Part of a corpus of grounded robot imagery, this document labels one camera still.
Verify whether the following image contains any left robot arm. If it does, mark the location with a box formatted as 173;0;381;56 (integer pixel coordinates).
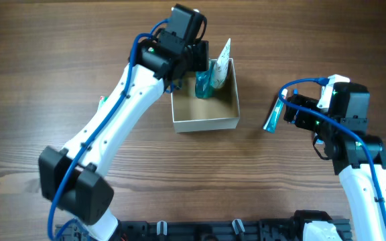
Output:
38;4;209;240

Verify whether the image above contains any teal toothpaste tube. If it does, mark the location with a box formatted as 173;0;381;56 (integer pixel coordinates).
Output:
263;95;284;133

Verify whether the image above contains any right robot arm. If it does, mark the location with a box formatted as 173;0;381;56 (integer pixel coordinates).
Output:
277;78;386;240

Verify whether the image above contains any left blue cable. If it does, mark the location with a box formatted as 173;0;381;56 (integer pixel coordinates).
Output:
46;18;180;241

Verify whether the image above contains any white leaf-print cosmetic tube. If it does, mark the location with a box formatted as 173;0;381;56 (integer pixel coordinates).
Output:
210;38;231;90

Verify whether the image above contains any white open cardboard box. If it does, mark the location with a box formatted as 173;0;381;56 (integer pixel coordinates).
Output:
171;58;241;133

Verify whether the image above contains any right blue cable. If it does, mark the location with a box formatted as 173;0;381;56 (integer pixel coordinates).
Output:
277;77;386;241

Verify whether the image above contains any green white soap box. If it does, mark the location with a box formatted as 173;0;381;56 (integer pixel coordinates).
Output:
97;96;108;110

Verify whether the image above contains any blue disposable razor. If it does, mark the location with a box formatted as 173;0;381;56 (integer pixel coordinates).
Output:
290;88;298;124

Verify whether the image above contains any blue white toothbrush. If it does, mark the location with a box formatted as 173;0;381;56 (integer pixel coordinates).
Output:
314;133;324;145

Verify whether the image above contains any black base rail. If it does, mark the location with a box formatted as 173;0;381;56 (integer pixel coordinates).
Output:
54;218;353;241

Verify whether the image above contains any blue cable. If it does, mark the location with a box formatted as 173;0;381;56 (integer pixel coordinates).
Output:
46;18;180;241
277;77;386;241

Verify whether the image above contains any blue mouthwash bottle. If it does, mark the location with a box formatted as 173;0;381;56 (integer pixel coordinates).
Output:
195;59;215;99

